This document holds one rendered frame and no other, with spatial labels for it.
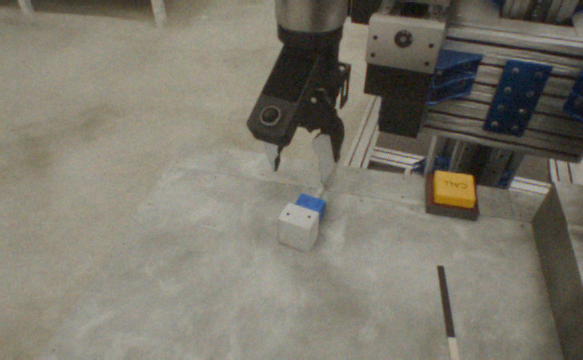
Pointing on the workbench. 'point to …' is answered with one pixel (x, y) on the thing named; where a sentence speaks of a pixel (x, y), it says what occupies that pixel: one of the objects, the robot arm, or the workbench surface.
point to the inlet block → (302, 220)
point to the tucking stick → (447, 313)
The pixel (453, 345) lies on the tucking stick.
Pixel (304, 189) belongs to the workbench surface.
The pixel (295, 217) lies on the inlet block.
